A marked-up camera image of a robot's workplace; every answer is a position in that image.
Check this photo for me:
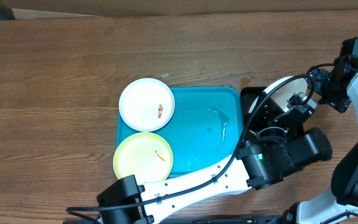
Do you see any cream white plate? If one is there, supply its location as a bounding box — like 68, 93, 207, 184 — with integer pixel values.
262, 76, 308, 112

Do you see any white plate with ketchup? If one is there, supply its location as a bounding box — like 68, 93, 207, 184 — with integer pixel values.
119, 78, 175, 132

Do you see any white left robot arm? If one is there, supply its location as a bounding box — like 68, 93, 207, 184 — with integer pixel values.
97, 109, 333, 223

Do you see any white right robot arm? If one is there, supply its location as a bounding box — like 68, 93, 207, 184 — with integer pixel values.
271, 63, 358, 224

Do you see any black tray with water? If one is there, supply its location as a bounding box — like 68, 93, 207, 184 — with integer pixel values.
240, 86, 304, 144

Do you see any teal plastic tray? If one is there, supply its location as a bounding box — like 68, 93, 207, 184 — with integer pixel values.
116, 87, 242, 178

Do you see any yellow plate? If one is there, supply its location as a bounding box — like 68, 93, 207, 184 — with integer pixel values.
113, 132, 173, 184

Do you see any cardboard panel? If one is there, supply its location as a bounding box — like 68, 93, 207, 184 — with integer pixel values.
5, 0, 358, 17

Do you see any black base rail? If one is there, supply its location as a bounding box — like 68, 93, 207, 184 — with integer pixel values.
63, 215, 279, 224

